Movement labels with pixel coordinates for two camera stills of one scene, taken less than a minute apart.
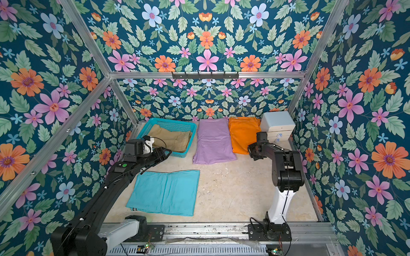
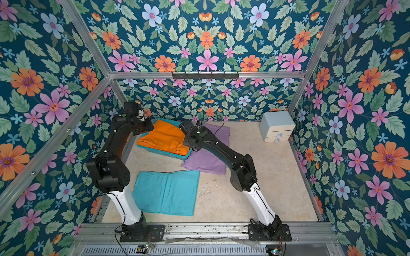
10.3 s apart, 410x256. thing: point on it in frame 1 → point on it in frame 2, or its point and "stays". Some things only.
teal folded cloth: [174, 192] stays
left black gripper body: [143, 157] → [143, 126]
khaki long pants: [177, 141] → [158, 122]
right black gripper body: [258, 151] → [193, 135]
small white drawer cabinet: [278, 125] stays
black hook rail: [199, 76] stays
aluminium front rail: [233, 239] stays
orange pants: [243, 131] → [166, 136]
